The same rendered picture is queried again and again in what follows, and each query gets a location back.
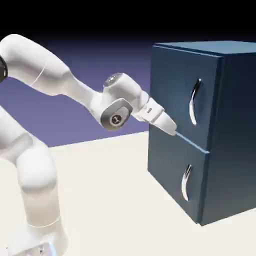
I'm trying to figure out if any curved silver handle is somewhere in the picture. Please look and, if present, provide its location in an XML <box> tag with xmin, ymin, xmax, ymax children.
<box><xmin>181</xmin><ymin>164</ymin><xmax>193</xmax><ymax>202</ymax></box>
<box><xmin>188</xmin><ymin>77</ymin><xmax>202</xmax><ymax>126</ymax></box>

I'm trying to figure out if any blue cabinet door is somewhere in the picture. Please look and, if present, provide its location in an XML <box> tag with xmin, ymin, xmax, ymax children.
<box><xmin>147</xmin><ymin>123</ymin><xmax>210</xmax><ymax>225</ymax></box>
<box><xmin>148</xmin><ymin>45</ymin><xmax>224</xmax><ymax>151</ymax></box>

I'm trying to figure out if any blue cabinet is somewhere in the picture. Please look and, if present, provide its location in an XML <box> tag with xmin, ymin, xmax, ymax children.
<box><xmin>147</xmin><ymin>40</ymin><xmax>256</xmax><ymax>227</ymax></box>

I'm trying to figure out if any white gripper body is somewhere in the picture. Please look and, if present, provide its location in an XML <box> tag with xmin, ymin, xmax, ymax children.
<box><xmin>149</xmin><ymin>111</ymin><xmax>178</xmax><ymax>136</ymax></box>

